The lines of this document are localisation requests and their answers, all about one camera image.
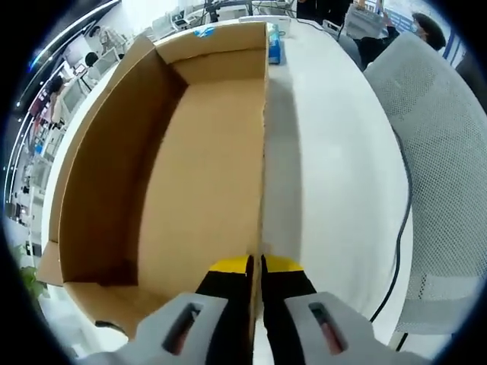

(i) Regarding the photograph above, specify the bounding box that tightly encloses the brown cardboard shoe box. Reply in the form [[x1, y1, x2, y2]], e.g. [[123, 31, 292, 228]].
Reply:
[[37, 21, 271, 341]]

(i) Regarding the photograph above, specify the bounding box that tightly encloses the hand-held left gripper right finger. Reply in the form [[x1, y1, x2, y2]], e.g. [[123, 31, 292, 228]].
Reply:
[[259, 254, 431, 365]]

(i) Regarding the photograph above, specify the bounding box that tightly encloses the potted green plant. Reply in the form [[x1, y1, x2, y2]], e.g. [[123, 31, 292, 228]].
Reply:
[[14, 243, 50, 301]]

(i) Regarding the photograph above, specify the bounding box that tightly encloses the grey crate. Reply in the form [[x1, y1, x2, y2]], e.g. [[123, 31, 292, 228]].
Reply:
[[344, 2, 385, 39]]

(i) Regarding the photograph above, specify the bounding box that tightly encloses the blue soft item wipes pack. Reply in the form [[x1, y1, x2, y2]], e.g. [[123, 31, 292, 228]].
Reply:
[[266, 22, 287, 66]]

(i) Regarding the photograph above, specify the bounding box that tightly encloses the black cable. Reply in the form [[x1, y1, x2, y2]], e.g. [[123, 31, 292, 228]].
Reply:
[[371, 132, 415, 322]]

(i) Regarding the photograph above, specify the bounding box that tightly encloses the grey mesh office chair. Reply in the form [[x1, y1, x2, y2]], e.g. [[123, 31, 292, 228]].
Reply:
[[363, 30, 487, 335]]

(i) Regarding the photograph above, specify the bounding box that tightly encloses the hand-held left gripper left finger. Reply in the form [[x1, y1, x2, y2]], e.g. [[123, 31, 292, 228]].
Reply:
[[85, 254, 255, 365]]

